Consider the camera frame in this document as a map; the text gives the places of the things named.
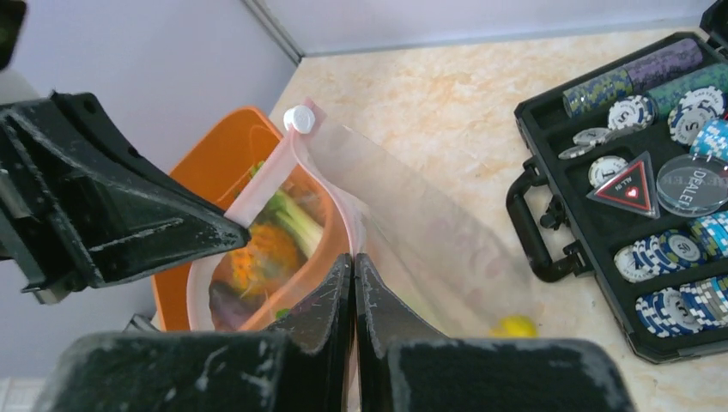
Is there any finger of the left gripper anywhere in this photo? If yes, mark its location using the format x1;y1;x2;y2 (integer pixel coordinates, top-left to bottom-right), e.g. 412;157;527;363
1;93;251;305

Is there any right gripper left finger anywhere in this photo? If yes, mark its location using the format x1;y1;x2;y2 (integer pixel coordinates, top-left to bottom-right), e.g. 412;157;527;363
33;254;353;411

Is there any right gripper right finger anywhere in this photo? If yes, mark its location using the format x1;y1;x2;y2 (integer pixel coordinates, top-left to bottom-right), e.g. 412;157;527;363
355;253;634;411

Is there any orange pineapple toy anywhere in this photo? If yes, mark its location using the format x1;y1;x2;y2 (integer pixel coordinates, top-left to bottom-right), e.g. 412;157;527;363
227;223;302;296

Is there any yellow bell pepper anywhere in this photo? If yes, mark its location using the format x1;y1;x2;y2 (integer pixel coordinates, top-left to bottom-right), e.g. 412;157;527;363
489;315;538;338

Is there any clear zip top bag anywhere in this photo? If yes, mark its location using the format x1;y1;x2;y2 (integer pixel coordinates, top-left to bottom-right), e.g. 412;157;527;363
188;100;537;337

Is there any purple eggplant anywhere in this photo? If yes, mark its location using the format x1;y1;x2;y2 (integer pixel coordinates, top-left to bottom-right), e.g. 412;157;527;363
209;281;257;331

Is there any orange plastic basket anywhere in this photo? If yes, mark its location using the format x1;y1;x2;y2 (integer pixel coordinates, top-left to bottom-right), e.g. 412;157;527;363
152;106;349;331

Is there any black open carrying case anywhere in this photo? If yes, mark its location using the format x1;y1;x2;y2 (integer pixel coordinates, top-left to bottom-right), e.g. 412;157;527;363
506;1;727;364

